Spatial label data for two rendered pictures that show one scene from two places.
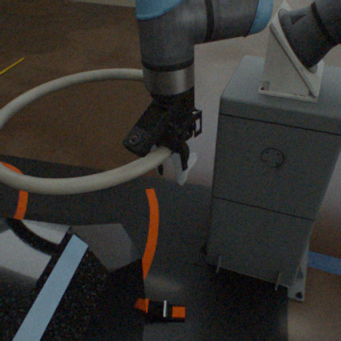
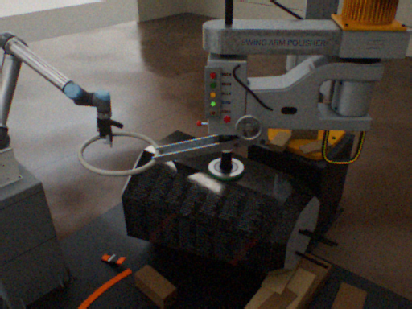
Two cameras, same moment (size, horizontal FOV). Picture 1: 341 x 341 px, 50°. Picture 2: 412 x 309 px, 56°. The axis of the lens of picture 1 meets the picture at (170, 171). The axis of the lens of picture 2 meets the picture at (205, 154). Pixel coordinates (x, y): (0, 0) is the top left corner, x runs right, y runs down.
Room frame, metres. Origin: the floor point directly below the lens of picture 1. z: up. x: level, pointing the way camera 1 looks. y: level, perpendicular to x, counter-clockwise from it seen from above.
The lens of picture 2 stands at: (2.35, 1.52, 2.16)
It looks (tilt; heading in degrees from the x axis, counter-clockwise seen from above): 31 degrees down; 205
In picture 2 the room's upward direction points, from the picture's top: 1 degrees counter-clockwise
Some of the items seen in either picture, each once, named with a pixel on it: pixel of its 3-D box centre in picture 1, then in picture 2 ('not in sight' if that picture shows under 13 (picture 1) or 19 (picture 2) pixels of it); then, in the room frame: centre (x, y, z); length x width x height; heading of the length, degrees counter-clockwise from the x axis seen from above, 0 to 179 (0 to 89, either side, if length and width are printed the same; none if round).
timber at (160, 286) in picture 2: not in sight; (155, 286); (0.92, 0.47, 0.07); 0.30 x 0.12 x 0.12; 71
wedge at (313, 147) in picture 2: not in sight; (315, 146); (-0.07, 1.23, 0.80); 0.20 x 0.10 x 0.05; 127
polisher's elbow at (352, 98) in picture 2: not in sight; (352, 92); (0.29, 1.42, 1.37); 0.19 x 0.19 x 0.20
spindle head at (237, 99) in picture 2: not in sight; (241, 94); (0.49, 0.87, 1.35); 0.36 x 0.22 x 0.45; 110
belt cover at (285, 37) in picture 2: not in sight; (298, 40); (0.40, 1.13, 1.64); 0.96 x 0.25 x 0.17; 110
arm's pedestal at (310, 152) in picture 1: (268, 176); (14, 235); (1.18, -0.41, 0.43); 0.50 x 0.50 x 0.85; 70
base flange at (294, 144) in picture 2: not in sight; (302, 134); (-0.28, 1.10, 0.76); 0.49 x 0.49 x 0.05; 76
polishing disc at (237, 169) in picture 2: not in sight; (225, 167); (0.52, 0.80, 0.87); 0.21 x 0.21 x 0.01
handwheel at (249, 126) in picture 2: not in sight; (249, 125); (0.59, 0.95, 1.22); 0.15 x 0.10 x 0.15; 110
